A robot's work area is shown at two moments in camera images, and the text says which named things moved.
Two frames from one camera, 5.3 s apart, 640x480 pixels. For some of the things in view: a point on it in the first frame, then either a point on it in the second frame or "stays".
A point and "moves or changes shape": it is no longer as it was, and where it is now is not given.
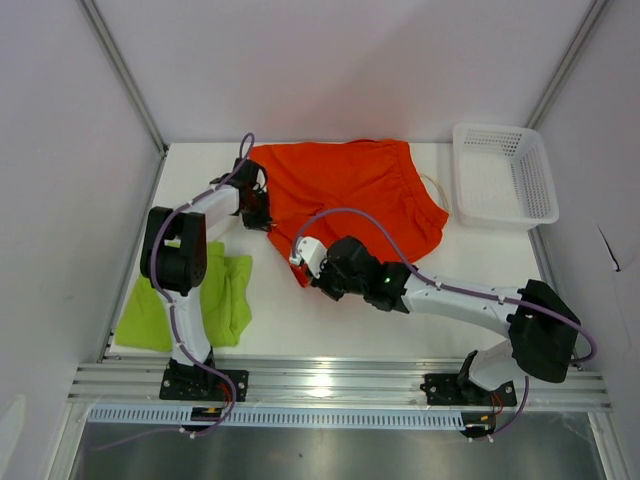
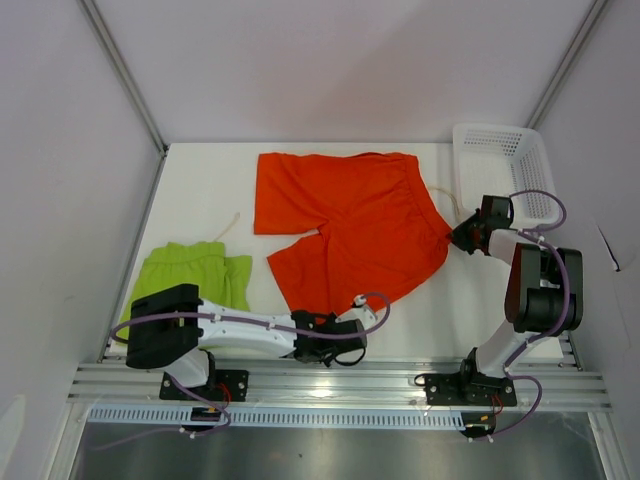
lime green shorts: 145,321 stays
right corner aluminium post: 566,64 stays
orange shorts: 374,177 moves or changes shape
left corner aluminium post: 126,74 stays
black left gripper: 261,222 -> 327,361
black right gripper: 320,283 -> 458,233
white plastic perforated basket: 501,177 stays
